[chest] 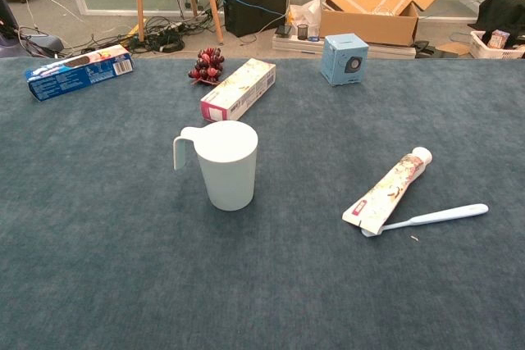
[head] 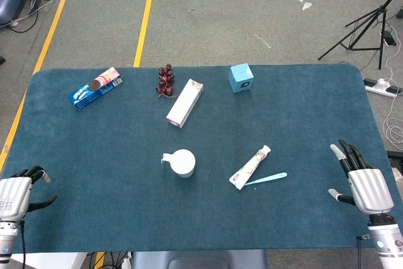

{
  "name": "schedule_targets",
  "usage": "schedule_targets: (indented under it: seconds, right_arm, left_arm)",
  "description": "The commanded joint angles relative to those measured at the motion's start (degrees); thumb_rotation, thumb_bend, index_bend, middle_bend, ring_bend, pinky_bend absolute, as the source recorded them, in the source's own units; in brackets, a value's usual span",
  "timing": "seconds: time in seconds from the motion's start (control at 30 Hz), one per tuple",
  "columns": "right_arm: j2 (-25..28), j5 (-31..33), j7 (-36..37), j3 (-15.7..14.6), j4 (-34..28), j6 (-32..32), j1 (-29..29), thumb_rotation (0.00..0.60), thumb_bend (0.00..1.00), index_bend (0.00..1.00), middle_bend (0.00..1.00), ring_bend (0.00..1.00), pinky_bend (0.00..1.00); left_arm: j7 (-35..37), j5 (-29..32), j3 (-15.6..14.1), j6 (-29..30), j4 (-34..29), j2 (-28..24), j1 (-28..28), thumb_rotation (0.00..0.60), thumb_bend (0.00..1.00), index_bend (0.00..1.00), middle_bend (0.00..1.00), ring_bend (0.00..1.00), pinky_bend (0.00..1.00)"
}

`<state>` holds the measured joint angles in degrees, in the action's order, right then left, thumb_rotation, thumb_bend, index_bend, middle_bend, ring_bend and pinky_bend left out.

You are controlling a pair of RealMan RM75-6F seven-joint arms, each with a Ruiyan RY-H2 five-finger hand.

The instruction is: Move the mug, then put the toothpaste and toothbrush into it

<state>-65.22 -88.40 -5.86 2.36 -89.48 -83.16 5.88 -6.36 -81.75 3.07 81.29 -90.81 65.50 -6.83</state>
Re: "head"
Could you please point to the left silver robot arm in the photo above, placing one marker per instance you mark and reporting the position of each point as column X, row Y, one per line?
column 7, row 237

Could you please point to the blue table mat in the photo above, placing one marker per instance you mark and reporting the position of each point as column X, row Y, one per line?
column 126, row 187

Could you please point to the red grape bunch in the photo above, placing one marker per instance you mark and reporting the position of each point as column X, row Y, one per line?
column 165, row 81

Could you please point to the black tripod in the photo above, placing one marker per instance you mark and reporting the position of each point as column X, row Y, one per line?
column 383, row 17

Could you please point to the black power adapter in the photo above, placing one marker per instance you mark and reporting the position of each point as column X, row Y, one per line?
column 389, row 39

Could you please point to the white paper scrap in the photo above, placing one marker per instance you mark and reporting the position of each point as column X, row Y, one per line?
column 306, row 5

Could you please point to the blue cookie box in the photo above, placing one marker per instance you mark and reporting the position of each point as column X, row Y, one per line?
column 94, row 89

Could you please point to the light blue toothbrush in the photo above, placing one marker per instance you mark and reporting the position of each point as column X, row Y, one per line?
column 270, row 177

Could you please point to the white power strip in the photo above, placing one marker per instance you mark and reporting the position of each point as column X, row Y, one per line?
column 378, row 88

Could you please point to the light blue carton box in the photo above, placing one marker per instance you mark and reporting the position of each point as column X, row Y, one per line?
column 240, row 78

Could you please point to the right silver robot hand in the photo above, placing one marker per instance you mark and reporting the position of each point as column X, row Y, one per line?
column 370, row 187

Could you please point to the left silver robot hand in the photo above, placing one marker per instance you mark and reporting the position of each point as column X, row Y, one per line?
column 14, row 196

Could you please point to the white pink toothpaste tube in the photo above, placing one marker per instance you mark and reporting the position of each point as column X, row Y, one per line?
column 252, row 166

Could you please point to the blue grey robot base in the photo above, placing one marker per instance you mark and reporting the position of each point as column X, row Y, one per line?
column 195, row 261

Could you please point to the white pink toothpaste box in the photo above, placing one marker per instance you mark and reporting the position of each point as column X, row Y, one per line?
column 185, row 103

